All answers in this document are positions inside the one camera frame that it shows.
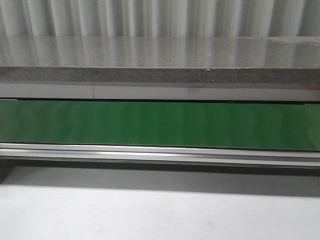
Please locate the silver conveyor frame rail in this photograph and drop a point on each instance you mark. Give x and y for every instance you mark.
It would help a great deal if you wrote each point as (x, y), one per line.
(159, 155)

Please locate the grey speckled stone counter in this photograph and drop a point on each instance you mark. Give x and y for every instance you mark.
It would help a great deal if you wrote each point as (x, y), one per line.
(262, 69)

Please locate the green conveyor belt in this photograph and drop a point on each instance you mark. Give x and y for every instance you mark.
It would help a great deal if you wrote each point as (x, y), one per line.
(183, 124)

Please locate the white pleated curtain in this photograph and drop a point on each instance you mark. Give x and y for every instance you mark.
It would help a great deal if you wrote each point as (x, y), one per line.
(160, 18)

